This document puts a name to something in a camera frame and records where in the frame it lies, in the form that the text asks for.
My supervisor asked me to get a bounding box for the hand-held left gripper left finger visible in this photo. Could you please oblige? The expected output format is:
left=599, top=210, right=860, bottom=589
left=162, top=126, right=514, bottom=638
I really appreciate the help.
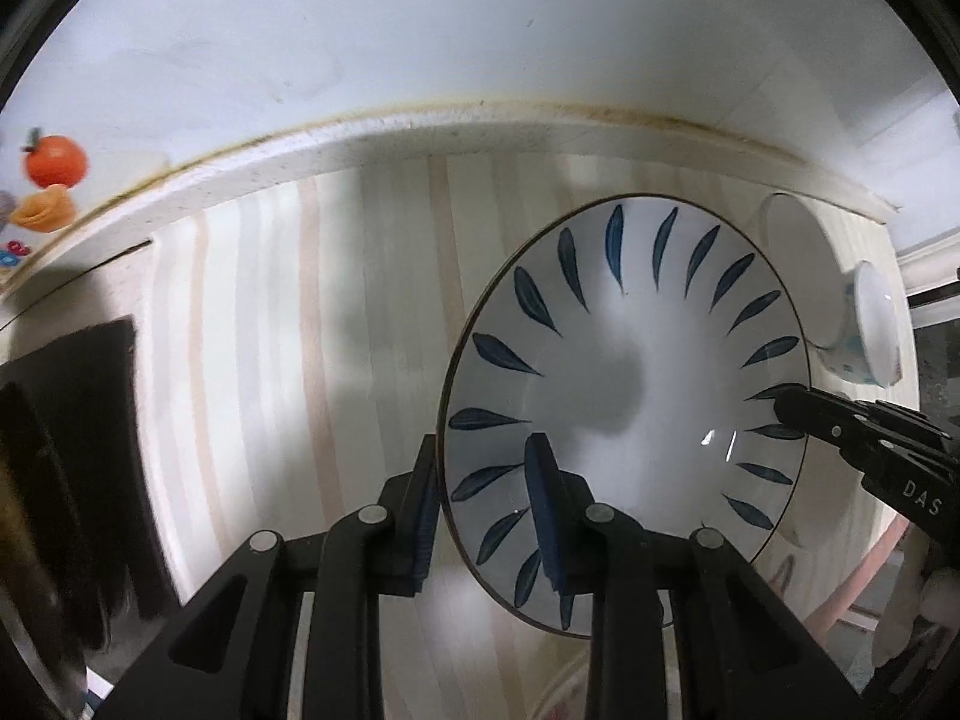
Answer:
left=120, top=433, right=443, bottom=720

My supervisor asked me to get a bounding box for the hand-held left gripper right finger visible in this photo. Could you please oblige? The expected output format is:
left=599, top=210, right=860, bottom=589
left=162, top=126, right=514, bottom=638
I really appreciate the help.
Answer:
left=523, top=431, right=863, bottom=720

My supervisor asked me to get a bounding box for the peach flower wall sticker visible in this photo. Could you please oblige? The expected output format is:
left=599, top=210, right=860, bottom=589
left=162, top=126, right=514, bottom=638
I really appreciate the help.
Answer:
left=10, top=184, right=74, bottom=233

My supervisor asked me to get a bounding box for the white window frame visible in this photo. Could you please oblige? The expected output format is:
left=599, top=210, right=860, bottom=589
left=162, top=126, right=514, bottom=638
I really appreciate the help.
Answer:
left=896, top=236, right=960, bottom=308

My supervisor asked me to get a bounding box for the white floral print bowl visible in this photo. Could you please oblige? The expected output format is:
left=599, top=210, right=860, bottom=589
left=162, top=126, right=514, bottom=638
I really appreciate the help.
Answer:
left=814, top=261, right=906, bottom=389

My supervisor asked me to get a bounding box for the white plate blue leaf pattern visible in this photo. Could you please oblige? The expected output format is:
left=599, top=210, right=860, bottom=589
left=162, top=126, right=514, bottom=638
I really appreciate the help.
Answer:
left=436, top=195, right=813, bottom=640

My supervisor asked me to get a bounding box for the orange fruit wall sticker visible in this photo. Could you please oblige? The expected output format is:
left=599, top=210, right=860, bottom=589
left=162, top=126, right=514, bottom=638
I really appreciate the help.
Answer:
left=20, top=127, right=89, bottom=189

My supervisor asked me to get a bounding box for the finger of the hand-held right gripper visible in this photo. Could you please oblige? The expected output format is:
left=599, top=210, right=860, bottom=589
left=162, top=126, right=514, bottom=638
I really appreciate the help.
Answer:
left=772, top=385, right=877, bottom=460
left=861, top=399, right=960, bottom=458

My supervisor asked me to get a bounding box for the person's right hand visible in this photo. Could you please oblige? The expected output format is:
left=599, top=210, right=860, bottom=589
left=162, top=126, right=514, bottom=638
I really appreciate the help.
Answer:
left=876, top=523, right=960, bottom=682

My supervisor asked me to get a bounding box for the black cloth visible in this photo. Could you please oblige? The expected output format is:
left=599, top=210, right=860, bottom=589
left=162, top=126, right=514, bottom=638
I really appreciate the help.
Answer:
left=0, top=317, right=175, bottom=650

